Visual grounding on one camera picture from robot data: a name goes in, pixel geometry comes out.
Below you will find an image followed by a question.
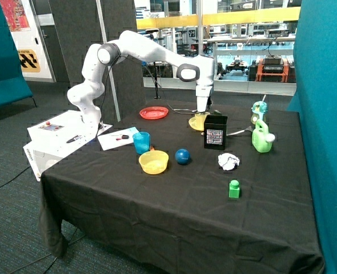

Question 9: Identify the teal toy bottle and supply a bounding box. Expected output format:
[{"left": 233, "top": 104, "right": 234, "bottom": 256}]
[{"left": 251, "top": 95, "right": 268, "bottom": 125}]

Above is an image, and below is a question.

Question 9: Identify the teal sofa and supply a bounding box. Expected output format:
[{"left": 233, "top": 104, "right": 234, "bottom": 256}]
[{"left": 0, "top": 5, "right": 33, "bottom": 107}]

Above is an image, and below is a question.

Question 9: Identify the black box with tag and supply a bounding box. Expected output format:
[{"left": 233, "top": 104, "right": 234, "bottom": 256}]
[{"left": 203, "top": 115, "right": 228, "bottom": 150}]

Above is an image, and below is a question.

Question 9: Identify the white paper sheet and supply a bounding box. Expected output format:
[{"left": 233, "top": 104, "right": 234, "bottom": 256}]
[{"left": 98, "top": 127, "right": 139, "bottom": 151}]

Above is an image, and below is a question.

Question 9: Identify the teal partition panel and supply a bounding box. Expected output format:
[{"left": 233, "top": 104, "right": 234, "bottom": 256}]
[{"left": 288, "top": 1, "right": 337, "bottom": 273}]

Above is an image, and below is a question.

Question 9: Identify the yellow plastic bowl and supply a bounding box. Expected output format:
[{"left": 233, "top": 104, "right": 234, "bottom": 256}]
[{"left": 139, "top": 150, "right": 169, "bottom": 175}]

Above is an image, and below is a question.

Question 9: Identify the yellow tea cup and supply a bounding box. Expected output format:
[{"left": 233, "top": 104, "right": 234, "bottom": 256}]
[{"left": 188, "top": 112, "right": 210, "bottom": 131}]

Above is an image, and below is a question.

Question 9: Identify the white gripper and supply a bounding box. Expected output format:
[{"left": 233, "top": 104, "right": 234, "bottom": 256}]
[{"left": 196, "top": 85, "right": 213, "bottom": 112}]

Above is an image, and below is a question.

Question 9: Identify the green toy watering can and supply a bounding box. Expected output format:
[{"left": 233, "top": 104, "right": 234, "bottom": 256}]
[{"left": 251, "top": 120, "right": 275, "bottom": 153}]

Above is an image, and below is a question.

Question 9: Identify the blue ball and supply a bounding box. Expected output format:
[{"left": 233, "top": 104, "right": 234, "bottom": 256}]
[{"left": 175, "top": 148, "right": 191, "bottom": 165}]

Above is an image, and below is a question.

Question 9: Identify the yellow saucer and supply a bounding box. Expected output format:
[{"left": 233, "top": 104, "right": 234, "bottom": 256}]
[{"left": 188, "top": 116, "right": 206, "bottom": 131}]

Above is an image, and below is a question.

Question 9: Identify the black tablecloth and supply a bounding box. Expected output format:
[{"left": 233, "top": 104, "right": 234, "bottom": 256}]
[{"left": 39, "top": 110, "right": 326, "bottom": 273}]

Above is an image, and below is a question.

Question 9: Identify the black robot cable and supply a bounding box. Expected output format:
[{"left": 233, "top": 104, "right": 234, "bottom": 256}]
[{"left": 95, "top": 55, "right": 199, "bottom": 140}]

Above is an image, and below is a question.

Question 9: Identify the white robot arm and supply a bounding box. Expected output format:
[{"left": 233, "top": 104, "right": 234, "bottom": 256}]
[{"left": 67, "top": 30, "right": 215, "bottom": 132}]

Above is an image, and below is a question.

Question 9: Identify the crumpled white paper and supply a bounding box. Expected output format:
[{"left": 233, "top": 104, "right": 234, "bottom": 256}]
[{"left": 218, "top": 153, "right": 240, "bottom": 171}]

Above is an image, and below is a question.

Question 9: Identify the metal spoon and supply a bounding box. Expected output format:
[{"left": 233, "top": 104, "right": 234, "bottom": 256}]
[{"left": 172, "top": 108, "right": 197, "bottom": 113}]

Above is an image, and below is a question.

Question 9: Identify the black stand pole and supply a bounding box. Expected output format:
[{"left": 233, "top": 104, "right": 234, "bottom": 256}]
[{"left": 145, "top": 29, "right": 161, "bottom": 99}]

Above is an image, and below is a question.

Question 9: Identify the green toy block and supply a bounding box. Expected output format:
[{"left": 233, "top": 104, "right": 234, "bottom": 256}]
[{"left": 228, "top": 180, "right": 240, "bottom": 199}]

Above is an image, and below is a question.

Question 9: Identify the red plastic plate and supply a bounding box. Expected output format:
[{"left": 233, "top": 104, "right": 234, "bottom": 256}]
[{"left": 139, "top": 106, "right": 169, "bottom": 120}]

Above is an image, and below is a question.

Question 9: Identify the black marker pen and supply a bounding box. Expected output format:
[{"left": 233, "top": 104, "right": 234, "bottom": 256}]
[{"left": 66, "top": 135, "right": 82, "bottom": 144}]

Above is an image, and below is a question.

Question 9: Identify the blue plastic cup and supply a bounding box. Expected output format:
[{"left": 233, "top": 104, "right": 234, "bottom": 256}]
[{"left": 133, "top": 132, "right": 150, "bottom": 155}]

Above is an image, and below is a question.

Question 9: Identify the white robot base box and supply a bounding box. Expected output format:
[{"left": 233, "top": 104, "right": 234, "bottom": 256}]
[{"left": 23, "top": 110, "right": 111, "bottom": 181}]

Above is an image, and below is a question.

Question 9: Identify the dark green object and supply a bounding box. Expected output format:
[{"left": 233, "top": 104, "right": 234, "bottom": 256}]
[{"left": 210, "top": 110, "right": 222, "bottom": 116}]

